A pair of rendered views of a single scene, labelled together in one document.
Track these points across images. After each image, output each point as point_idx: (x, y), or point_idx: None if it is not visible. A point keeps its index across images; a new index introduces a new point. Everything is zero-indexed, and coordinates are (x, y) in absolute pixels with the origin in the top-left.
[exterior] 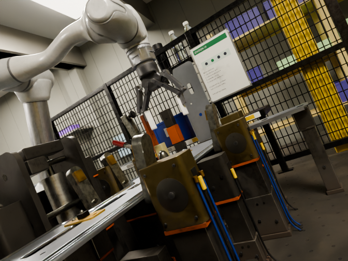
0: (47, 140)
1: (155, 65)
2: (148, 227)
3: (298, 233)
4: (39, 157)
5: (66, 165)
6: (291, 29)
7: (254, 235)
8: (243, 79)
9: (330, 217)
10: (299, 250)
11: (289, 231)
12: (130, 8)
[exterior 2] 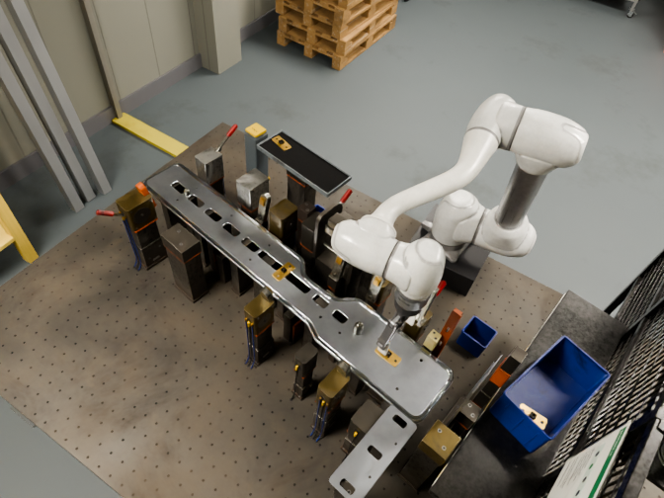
0: (510, 199)
1: (399, 309)
2: None
3: (308, 431)
4: (332, 230)
5: None
6: None
7: (297, 384)
8: None
9: (303, 461)
10: (290, 416)
11: (310, 425)
12: (409, 262)
